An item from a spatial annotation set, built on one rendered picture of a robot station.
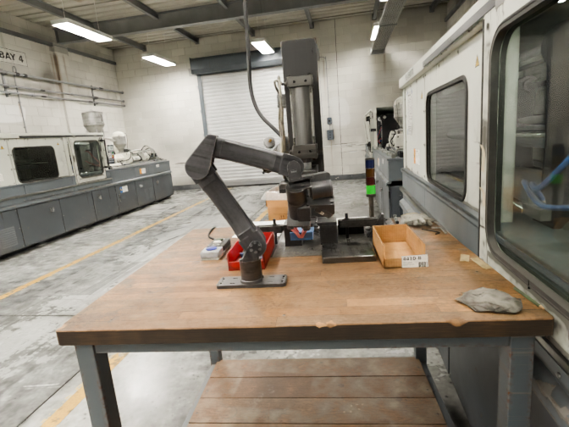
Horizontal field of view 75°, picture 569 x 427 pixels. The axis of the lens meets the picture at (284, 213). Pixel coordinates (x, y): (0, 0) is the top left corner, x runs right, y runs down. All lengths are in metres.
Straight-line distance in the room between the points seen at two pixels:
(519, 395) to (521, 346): 0.12
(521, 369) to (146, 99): 11.69
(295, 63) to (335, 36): 9.41
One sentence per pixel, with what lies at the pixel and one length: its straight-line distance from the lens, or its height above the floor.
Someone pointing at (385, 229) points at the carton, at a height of 0.96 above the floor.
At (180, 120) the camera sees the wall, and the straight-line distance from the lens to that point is 11.63.
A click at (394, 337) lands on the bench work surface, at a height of 0.86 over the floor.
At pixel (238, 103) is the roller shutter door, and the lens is 10.98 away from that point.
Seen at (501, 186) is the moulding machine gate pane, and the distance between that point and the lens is 1.24.
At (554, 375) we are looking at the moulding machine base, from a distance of 1.12.
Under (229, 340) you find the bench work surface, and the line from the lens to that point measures 0.90.
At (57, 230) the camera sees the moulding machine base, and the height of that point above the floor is 0.17.
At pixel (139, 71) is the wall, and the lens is 12.29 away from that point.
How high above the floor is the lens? 1.31
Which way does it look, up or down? 12 degrees down
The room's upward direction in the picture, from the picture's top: 5 degrees counter-clockwise
